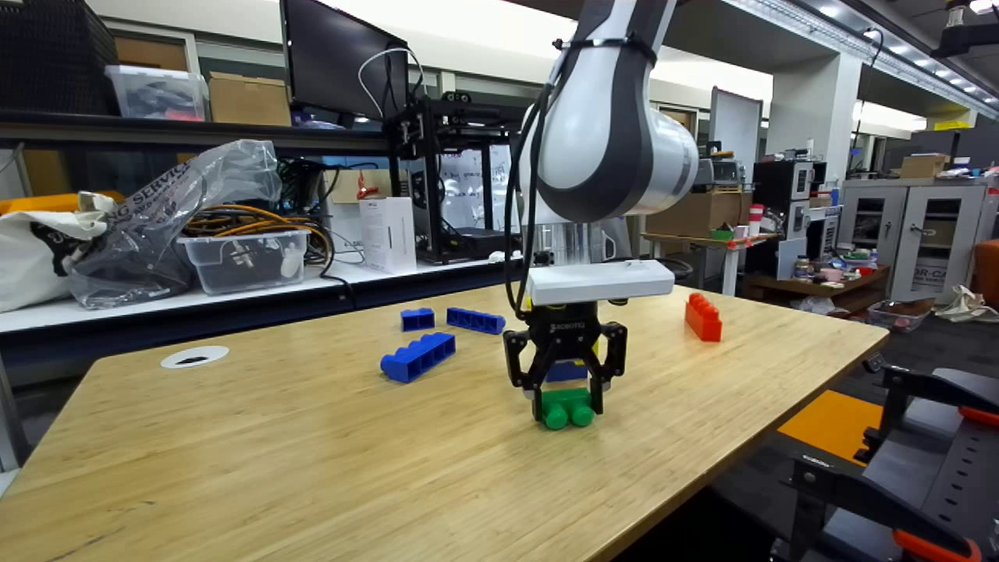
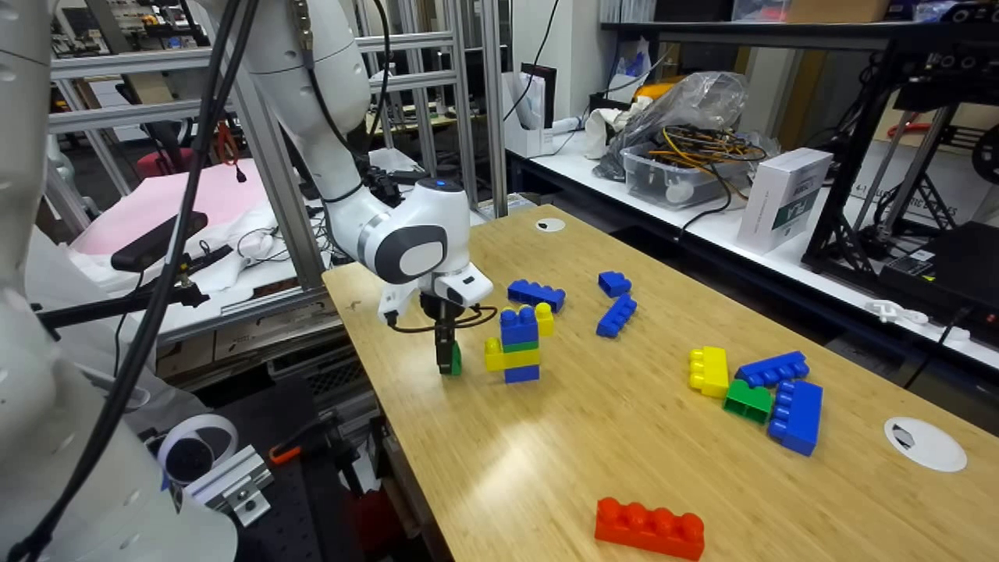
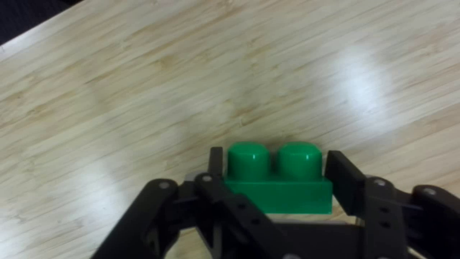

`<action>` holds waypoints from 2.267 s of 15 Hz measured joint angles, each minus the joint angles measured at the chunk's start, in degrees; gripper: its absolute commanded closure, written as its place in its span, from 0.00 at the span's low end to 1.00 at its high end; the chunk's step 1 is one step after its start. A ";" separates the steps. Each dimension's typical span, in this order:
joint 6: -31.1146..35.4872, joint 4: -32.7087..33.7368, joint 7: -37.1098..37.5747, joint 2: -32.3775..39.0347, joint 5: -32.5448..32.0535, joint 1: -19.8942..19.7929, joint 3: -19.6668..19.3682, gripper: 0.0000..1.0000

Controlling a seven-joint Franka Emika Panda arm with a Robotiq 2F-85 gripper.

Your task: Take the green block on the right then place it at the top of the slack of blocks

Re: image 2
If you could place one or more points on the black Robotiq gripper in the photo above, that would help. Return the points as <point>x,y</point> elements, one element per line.
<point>442,307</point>

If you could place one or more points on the small green toy block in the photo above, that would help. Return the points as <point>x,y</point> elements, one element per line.
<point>460,368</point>

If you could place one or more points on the tall blue toy block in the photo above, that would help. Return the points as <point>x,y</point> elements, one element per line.
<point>520,328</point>

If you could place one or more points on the flat green toy block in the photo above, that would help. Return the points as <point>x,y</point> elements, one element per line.
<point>525,351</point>

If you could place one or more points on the blue base toy block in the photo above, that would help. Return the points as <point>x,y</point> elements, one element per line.
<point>522,377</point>

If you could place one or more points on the medium blue toy block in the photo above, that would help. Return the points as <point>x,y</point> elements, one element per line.
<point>535,294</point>

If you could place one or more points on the long blue toy block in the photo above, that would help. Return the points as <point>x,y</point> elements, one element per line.
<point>617,316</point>

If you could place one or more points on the small blue toy block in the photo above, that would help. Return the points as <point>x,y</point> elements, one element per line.
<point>612,281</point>

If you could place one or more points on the yellow square toy block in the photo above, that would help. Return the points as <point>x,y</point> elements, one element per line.
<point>710,369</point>

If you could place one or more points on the long red toy block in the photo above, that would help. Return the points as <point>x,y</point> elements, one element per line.
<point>650,526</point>

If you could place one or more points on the green square toy block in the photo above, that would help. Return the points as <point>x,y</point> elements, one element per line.
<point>749,400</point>

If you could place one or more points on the blue four-stud toy block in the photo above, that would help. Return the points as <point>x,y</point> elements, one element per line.
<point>774,368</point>

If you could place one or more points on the large blue toy block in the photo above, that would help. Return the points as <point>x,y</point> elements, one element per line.
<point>799,418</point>

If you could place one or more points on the clear plastic storage bin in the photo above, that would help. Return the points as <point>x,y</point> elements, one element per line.
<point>676,178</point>

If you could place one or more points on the white side bench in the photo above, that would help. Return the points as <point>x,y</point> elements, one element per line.
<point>728,240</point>

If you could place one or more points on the clear plastic bag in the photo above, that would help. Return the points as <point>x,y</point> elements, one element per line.
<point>687,103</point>

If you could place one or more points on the pink foam board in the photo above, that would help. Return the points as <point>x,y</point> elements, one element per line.
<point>136,206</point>

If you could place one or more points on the white cardboard box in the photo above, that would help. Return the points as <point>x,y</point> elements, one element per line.
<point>783,194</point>

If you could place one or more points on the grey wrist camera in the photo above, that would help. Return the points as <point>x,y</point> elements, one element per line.
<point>463,281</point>

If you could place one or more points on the aluminium extrusion frame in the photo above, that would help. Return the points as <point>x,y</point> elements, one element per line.
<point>281,199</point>

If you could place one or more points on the aluminium bracket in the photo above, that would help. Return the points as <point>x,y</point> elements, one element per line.
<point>235,487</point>

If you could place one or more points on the black stereo camera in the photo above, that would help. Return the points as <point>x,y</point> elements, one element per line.
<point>142,248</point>

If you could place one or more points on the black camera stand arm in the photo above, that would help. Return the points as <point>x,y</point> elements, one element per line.
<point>95,307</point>

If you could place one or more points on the dark wall shelf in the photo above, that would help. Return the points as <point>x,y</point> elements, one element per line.
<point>751,34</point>

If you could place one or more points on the black 3D printer frame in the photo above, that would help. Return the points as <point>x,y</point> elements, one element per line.
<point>971,266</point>

